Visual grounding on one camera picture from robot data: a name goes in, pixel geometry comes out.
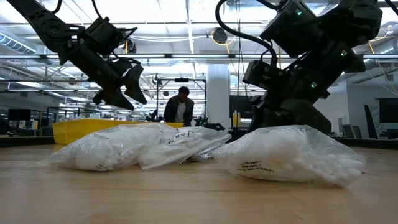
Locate black wall screen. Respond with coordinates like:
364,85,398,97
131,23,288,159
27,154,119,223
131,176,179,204
229,95,254,119

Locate printed label cotton ball bag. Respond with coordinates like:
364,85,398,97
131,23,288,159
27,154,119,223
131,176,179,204
213,124,367,188

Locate silver foil packet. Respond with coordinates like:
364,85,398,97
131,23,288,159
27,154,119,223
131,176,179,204
186,143,218,162

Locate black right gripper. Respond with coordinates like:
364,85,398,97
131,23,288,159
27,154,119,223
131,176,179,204
248,58,332,135

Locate person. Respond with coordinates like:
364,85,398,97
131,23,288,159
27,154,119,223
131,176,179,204
164,86,195,128

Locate black cable with coil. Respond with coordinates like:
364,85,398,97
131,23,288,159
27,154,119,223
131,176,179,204
234,0,249,99

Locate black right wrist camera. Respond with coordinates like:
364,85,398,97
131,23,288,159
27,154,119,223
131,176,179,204
242,60,272,87

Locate white square column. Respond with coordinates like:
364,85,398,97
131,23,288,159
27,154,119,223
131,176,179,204
206,63,231,128

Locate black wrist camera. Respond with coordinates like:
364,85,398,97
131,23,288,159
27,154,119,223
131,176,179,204
107,57,139,78
242,60,272,87

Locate black monitor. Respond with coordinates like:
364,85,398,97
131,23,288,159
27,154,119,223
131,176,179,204
378,98,398,124
8,108,32,122

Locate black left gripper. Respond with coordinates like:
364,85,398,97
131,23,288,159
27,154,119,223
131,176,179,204
58,46,148,111

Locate black gantry frame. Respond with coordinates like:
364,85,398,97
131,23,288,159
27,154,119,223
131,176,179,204
156,77,207,121

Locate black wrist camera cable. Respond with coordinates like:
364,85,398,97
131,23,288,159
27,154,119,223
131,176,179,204
215,0,279,68

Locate black aluminium table frame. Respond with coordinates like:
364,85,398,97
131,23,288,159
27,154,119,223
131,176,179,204
0,135,398,149

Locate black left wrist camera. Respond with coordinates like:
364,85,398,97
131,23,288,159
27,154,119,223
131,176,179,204
107,57,139,78

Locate long ceiling light bar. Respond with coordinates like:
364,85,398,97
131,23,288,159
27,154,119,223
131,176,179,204
108,54,398,60

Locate clear cotton ball bag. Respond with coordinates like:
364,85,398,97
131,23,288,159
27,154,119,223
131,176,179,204
39,123,175,172

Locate black leaning panel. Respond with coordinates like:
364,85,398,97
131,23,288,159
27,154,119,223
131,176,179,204
363,104,379,140

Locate handwritten label cotton ball bag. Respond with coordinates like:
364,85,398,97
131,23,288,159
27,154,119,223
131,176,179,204
138,126,233,171

